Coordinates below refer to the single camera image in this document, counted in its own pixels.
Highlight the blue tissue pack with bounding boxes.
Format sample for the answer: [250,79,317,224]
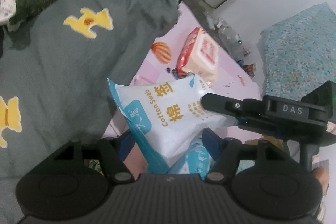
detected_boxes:
[167,135,214,180]

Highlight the white blue cotton swab bag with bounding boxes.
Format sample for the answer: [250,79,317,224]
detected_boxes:
[108,75,235,173]

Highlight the crumpled clear plastic bottles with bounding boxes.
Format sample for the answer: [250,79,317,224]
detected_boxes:
[204,11,256,78]

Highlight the teal floral cushion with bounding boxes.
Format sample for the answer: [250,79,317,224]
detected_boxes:
[260,2,335,101]

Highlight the red white wet wipes pack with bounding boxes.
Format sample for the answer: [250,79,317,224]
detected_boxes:
[177,26,220,86]

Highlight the grey blanket with yellow dogs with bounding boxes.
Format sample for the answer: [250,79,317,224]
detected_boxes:
[0,0,182,180]

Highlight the pink patterned table mat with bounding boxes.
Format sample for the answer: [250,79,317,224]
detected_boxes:
[109,4,262,173]

